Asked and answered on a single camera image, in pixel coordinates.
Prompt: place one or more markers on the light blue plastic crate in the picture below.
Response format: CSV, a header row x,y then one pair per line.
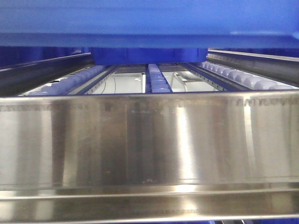
x,y
150,23

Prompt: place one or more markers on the white roller track upper middle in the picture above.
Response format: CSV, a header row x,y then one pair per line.
x,y
155,80

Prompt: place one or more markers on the white roller track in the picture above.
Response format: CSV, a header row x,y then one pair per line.
x,y
66,84
155,80
246,79

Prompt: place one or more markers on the dark blue rear bin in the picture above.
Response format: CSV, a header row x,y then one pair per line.
x,y
119,56

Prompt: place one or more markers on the white roller track upper left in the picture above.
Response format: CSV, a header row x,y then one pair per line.
x,y
66,84

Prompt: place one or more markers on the white roller track upper right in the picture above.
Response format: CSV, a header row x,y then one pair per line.
x,y
246,79

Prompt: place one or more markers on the stainless steel shelf front rail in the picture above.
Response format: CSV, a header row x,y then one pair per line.
x,y
145,158

